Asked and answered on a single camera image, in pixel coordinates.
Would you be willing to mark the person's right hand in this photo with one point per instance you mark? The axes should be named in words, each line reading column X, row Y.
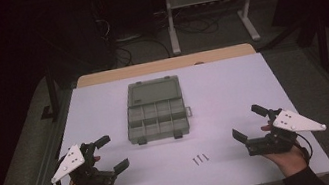
column 289, row 162

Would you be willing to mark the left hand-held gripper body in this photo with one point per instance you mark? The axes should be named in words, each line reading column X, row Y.
column 94, row 178

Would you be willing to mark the wooden table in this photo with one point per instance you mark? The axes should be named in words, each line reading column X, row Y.
column 148, row 67

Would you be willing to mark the grey plastic compartment box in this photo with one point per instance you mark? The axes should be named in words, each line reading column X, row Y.
column 156, row 114

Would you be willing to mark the white metal desk frame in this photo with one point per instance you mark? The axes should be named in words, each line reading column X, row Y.
column 170, row 20

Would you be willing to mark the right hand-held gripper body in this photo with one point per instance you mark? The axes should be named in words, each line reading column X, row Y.
column 272, row 143

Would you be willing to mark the white board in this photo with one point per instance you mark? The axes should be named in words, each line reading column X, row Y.
column 227, row 95

